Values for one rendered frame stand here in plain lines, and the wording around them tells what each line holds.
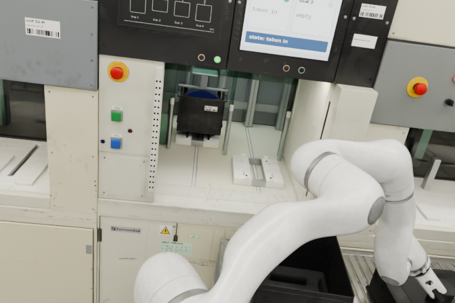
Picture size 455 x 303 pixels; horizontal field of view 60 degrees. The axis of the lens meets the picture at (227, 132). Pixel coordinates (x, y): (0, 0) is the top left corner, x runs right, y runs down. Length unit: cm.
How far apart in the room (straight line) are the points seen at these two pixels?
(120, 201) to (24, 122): 69
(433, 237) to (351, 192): 107
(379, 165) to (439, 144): 127
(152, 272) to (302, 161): 37
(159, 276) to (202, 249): 84
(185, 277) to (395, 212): 53
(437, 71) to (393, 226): 58
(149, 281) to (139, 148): 69
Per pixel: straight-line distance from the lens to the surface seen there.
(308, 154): 85
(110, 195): 152
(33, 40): 135
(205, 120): 188
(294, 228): 77
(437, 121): 152
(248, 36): 125
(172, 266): 79
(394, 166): 91
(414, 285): 147
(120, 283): 176
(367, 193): 77
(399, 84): 141
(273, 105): 227
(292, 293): 118
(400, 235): 110
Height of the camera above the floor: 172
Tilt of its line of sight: 23 degrees down
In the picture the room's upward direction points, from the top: 8 degrees clockwise
